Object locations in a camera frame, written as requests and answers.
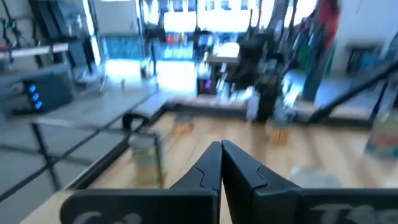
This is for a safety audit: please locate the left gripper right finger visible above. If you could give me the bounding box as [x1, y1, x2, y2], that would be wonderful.
[221, 139, 398, 224]

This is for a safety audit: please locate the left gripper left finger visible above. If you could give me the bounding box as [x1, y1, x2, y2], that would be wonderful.
[60, 141, 223, 224]

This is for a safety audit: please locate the orange pepper-pattern can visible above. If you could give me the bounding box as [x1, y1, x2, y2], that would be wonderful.
[269, 123, 292, 147]

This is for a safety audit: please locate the carrots labelled can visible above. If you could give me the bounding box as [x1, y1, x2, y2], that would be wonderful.
[127, 134, 158, 189]

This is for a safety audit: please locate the red dotted small can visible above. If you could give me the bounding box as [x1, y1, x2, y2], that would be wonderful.
[173, 115, 196, 135]

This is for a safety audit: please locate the light blue salmon can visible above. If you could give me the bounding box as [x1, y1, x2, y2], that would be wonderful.
[364, 113, 398, 161]

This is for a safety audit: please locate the background robot workstation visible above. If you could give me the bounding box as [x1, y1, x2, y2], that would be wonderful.
[192, 30, 243, 96]

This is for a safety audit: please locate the green cabinet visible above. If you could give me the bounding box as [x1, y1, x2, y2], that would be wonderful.
[298, 43, 315, 73]

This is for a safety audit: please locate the black computer with blue lights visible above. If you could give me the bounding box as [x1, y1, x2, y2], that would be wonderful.
[0, 65, 75, 118]

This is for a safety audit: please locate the white background table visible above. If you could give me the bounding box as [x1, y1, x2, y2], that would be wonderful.
[0, 42, 70, 60]

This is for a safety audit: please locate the black aluminium table frame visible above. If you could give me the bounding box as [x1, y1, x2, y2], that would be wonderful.
[65, 60, 398, 191]

